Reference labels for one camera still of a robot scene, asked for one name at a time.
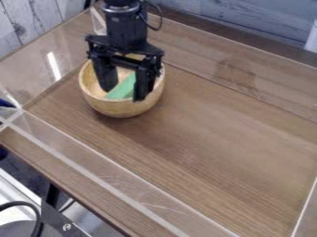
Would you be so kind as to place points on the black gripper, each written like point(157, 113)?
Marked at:
point(125, 48)

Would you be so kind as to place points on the green rectangular block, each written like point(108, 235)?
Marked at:
point(124, 90)

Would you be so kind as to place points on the brown wooden bowl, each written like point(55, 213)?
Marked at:
point(116, 108)

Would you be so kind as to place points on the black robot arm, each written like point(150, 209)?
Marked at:
point(122, 3)

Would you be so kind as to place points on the blue object at left edge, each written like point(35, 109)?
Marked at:
point(6, 103)

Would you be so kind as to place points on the clear acrylic tray walls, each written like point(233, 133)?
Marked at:
point(217, 163)

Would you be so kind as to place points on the black metal table bracket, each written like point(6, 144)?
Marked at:
point(55, 224)

